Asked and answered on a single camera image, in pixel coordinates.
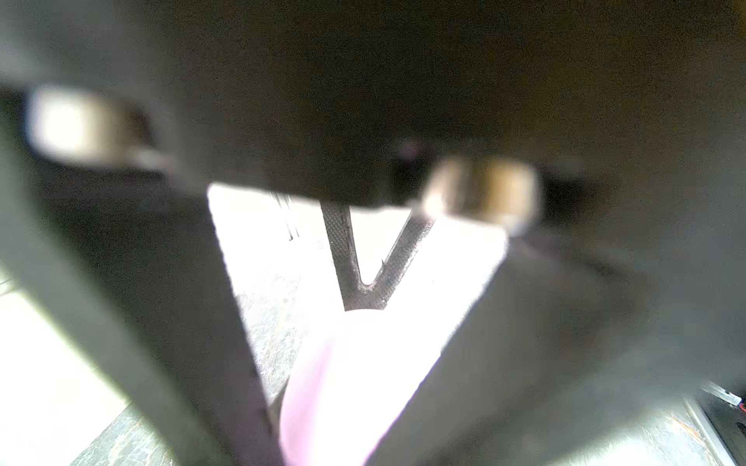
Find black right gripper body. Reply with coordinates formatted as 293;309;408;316
1;1;745;232

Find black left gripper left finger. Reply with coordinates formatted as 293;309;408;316
321;202;364;311

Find purple earbud charging case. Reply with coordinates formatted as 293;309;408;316
279;309;462;465

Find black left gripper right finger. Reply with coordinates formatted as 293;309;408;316
361;214;434;309

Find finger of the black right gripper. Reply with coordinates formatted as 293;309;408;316
370;174;745;465
1;90;283;465

